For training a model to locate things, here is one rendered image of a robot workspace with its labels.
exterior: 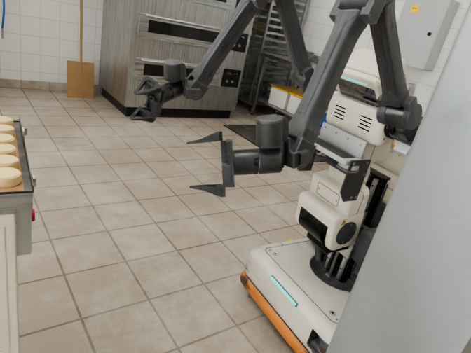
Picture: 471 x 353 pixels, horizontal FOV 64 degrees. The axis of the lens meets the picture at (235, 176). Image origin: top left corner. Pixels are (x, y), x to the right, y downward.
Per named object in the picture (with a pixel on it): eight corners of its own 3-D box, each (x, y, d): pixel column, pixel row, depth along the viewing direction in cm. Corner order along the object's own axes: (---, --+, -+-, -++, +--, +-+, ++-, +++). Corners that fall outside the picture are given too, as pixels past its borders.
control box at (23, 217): (14, 256, 82) (12, 201, 77) (11, 202, 101) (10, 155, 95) (33, 253, 84) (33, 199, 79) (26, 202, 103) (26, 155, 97)
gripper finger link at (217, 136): (186, 167, 80) (230, 164, 80) (184, 133, 79) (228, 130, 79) (189, 164, 87) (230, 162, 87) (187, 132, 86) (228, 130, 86)
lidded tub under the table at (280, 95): (265, 102, 538) (270, 84, 528) (289, 104, 565) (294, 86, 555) (282, 110, 511) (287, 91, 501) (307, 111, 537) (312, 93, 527)
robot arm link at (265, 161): (286, 176, 82) (282, 167, 88) (286, 146, 80) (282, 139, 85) (254, 178, 82) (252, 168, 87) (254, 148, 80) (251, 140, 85)
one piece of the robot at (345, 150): (315, 169, 158) (331, 120, 150) (365, 200, 138) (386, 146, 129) (287, 170, 150) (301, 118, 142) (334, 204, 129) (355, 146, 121)
